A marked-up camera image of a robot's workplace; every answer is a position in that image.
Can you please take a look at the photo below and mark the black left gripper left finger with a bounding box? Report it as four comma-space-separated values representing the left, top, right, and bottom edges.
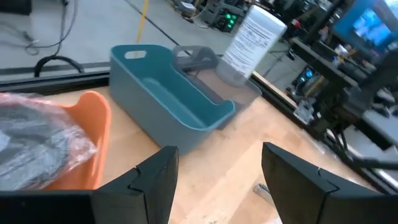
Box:
91, 145, 180, 224

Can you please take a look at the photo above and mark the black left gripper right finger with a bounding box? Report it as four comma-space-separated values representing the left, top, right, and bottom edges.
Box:
261, 142, 398, 224

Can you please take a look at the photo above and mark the bag of black combs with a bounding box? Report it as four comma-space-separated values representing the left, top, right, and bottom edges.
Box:
0, 92, 98, 191

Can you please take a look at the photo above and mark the orange plastic bin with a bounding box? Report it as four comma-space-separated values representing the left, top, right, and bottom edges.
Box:
43, 90, 112, 190

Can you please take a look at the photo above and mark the teal plastic bin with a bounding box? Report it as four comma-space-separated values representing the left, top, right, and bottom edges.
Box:
108, 44, 236, 156

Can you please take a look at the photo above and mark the white wipes canister green label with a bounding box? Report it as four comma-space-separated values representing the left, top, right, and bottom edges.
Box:
216, 4, 288, 87

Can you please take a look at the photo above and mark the blue lit monitor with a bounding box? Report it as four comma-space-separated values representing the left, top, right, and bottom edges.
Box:
332, 0, 398, 57

